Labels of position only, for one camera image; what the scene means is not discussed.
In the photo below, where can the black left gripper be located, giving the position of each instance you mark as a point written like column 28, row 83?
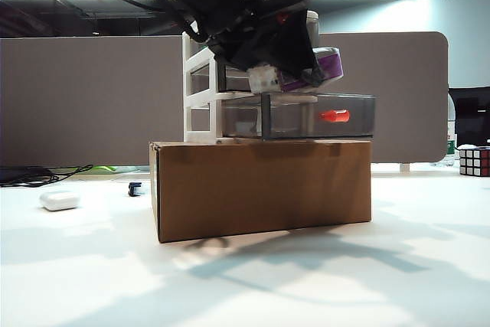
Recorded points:
column 229, row 24

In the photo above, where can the purple white napkin pack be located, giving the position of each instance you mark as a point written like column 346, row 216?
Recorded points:
column 331, row 64

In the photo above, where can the white plastic drawer cabinet frame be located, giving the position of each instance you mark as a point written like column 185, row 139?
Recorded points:
column 187, row 74

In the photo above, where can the brown cardboard box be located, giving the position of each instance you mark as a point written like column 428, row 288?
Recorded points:
column 264, row 193

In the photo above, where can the white partition foot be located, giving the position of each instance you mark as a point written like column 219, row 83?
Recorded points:
column 405, row 168

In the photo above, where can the clear bottle green label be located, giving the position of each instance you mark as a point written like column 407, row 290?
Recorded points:
column 451, row 147

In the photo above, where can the grey brown desk partition panel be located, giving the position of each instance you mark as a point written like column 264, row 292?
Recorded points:
column 95, row 101

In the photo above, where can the Rubik's cube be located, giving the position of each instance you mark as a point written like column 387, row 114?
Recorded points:
column 474, row 160

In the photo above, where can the small blue black clip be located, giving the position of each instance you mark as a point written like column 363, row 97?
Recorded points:
column 134, row 190

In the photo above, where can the green flat object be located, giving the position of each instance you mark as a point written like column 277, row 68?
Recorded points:
column 105, row 169

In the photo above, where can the white earbuds charging case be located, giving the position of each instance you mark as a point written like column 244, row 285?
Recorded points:
column 59, row 200

